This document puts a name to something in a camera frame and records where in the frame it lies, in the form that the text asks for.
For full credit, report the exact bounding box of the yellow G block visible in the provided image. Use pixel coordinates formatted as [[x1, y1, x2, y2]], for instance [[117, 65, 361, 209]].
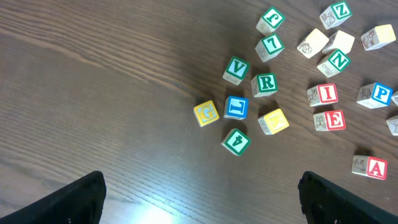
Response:
[[193, 100, 220, 127]]

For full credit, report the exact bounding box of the green J block upper left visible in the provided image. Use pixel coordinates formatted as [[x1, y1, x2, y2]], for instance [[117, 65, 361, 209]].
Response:
[[256, 6, 285, 36]]

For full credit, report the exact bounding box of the green Z block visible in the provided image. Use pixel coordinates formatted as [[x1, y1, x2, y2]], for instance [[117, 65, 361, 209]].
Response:
[[320, 1, 353, 30]]

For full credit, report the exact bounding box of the blue 2 block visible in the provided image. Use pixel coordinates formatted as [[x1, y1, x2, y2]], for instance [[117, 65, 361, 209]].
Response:
[[386, 116, 398, 136]]

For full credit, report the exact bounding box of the red E block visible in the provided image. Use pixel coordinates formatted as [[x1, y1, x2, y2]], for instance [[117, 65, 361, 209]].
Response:
[[313, 110, 346, 131]]

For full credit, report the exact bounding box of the blue L block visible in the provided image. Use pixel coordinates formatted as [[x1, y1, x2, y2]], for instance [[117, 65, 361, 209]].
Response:
[[223, 96, 249, 120]]

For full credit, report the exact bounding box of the green N block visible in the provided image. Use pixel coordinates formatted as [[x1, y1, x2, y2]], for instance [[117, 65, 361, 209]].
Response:
[[317, 49, 351, 78]]

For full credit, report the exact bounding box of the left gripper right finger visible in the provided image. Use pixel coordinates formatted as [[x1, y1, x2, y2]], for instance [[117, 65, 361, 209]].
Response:
[[298, 171, 397, 224]]

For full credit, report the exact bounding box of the pale yellow block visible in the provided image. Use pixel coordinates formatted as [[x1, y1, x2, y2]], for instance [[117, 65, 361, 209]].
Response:
[[322, 30, 355, 55]]

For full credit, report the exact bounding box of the red I block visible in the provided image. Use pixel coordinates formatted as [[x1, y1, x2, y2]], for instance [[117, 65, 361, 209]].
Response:
[[307, 83, 338, 107]]

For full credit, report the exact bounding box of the yellow block left upper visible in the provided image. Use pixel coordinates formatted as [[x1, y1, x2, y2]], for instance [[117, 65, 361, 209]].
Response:
[[297, 29, 329, 58]]

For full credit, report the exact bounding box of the green 7 block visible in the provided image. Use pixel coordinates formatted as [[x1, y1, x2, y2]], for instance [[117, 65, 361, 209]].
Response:
[[255, 34, 285, 62]]

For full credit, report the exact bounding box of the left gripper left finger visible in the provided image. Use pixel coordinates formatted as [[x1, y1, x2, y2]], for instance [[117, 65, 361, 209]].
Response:
[[1, 170, 106, 224]]

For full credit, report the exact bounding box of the green R block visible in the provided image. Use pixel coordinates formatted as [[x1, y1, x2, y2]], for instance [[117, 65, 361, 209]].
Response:
[[251, 73, 279, 98]]

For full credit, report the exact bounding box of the yellow block top centre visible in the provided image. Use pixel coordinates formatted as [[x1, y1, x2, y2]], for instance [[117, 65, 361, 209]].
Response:
[[361, 24, 396, 51]]

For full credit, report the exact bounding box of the red A block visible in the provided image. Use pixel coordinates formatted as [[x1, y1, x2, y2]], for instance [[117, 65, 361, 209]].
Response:
[[351, 155, 388, 180]]

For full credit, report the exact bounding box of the green V block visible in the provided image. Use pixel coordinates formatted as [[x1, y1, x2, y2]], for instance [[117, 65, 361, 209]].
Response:
[[223, 56, 250, 85]]

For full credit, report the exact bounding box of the green 4 block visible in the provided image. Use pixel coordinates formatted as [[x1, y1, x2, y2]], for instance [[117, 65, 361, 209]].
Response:
[[221, 128, 251, 156]]

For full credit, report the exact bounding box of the yellow block near L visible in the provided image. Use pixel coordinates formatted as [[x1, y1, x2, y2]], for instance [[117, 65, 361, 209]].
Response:
[[258, 108, 289, 135]]

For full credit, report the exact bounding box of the blue P block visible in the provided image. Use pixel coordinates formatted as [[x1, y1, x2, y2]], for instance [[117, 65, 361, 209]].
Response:
[[356, 82, 393, 109]]

